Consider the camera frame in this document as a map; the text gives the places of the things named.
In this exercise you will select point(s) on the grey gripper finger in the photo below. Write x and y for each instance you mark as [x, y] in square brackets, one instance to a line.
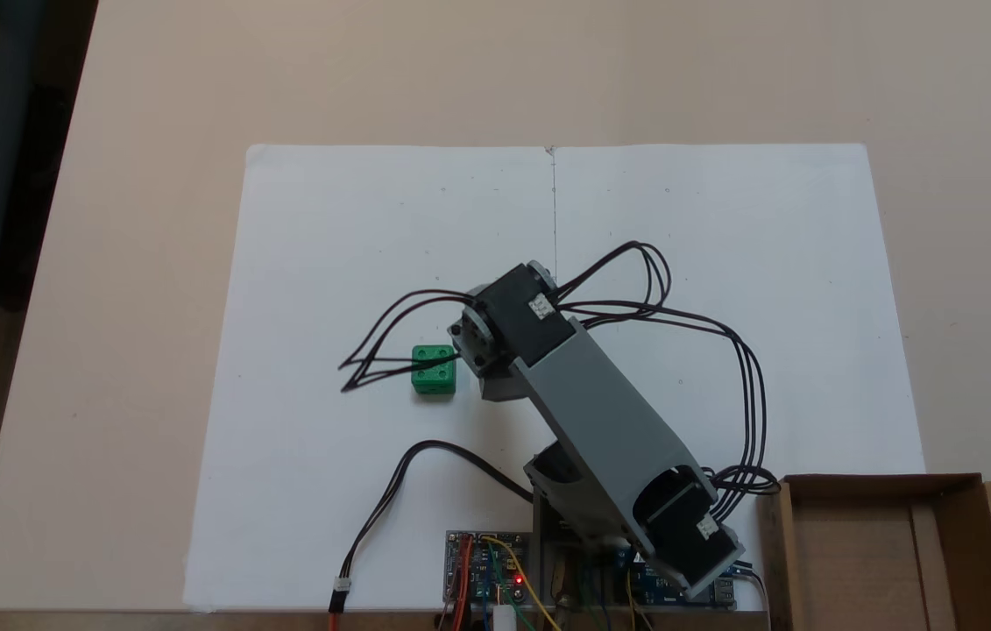
[508, 386]

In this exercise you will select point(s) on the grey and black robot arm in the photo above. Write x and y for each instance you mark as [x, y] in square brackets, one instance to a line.
[600, 412]

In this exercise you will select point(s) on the blue circuit board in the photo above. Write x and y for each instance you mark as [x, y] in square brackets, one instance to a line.
[723, 592]

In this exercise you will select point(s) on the green die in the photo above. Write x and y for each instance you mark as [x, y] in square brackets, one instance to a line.
[432, 377]

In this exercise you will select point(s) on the brown cardboard box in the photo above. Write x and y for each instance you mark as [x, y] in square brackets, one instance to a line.
[854, 552]

